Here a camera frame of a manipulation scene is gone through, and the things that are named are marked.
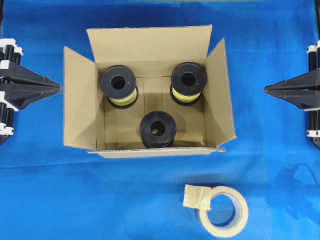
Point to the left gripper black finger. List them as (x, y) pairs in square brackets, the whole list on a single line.
[(19, 96), (20, 74)]

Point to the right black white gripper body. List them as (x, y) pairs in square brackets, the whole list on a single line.
[(313, 52)]

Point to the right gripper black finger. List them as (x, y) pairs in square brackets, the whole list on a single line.
[(302, 99), (306, 81)]

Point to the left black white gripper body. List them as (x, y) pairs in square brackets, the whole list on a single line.
[(9, 52)]

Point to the brown cardboard box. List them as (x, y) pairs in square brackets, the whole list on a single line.
[(151, 53)]

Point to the blue table cloth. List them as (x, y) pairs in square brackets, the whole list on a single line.
[(52, 192)]

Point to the black spool front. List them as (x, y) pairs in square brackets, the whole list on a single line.
[(157, 130)]

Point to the beige masking tape roll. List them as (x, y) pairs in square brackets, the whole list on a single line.
[(222, 211)]

